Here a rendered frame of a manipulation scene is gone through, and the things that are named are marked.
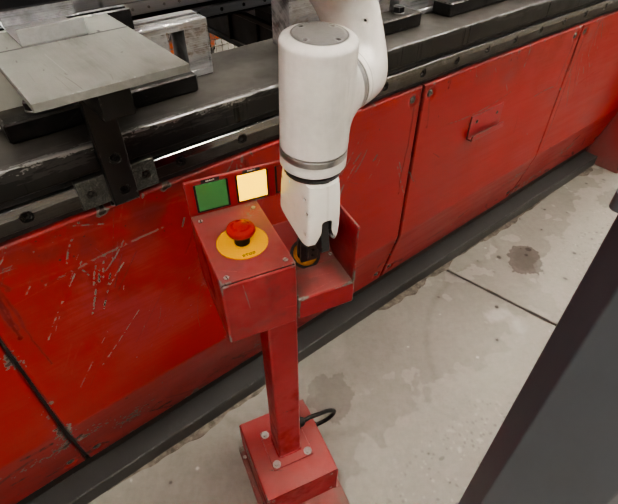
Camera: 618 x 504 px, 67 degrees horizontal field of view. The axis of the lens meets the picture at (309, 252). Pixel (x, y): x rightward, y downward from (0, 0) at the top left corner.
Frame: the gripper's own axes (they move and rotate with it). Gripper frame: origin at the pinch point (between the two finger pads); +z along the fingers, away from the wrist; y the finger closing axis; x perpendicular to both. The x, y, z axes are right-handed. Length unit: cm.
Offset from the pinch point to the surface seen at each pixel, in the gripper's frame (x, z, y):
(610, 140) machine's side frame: 185, 66, -66
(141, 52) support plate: -15.9, -24.7, -17.7
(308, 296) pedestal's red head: -2.8, 3.0, 6.4
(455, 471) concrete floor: 33, 72, 23
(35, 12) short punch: -27, -24, -36
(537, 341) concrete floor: 82, 74, 1
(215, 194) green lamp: -10.9, -6.4, -9.5
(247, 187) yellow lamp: -6.0, -6.3, -9.5
